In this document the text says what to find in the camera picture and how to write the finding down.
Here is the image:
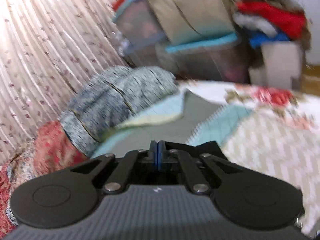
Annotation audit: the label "stacked folded clothes pile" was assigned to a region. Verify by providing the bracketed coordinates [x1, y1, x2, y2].
[234, 0, 311, 50]

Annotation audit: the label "red floral quilt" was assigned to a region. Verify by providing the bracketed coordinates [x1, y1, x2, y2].
[0, 65, 180, 237]

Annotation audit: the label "white storage box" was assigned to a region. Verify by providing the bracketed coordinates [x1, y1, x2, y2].
[249, 42, 304, 91]

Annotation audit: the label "patterned bedsheet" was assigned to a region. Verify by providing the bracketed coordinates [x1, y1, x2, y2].
[93, 81, 319, 236]

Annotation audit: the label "black pants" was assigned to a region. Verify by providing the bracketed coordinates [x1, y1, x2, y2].
[165, 141, 228, 161]

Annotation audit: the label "beige fabric storage bag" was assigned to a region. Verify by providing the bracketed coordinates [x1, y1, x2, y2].
[147, 0, 235, 46]

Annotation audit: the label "clear storage bin teal lid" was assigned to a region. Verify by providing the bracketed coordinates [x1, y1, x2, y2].
[113, 0, 249, 83]

